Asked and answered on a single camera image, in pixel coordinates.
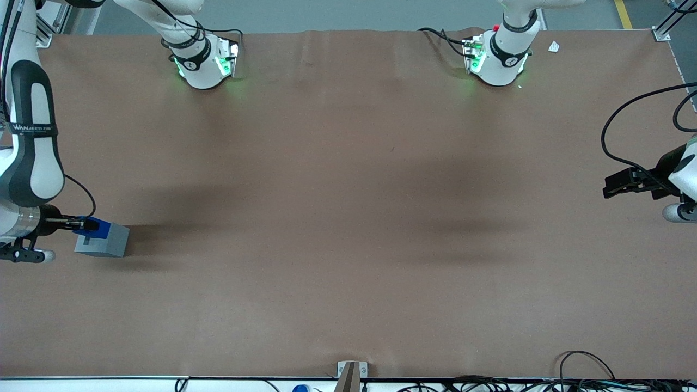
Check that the brown table cover mat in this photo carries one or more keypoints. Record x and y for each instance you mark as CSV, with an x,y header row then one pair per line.
x,y
348,218

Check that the blue round cap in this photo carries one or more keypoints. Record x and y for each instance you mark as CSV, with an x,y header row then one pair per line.
x,y
300,389

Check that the gray metal camera bracket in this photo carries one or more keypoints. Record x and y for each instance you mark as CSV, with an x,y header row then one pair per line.
x,y
364,370

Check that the small white paper scrap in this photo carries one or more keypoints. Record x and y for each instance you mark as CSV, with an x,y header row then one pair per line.
x,y
554,47

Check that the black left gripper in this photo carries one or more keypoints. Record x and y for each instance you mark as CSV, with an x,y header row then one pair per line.
x,y
664,168

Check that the gray square base block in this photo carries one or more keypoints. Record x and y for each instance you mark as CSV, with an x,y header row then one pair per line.
x,y
114,242

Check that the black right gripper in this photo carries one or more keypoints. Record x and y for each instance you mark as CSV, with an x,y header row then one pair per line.
x,y
50,218

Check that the aluminium frame post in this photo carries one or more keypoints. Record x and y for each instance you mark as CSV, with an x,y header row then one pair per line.
x,y
49,24
667,27

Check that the blue plastic part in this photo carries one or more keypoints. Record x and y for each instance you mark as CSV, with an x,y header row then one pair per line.
x,y
104,225

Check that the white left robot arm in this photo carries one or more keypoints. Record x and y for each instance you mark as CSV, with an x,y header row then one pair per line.
x,y
498,65

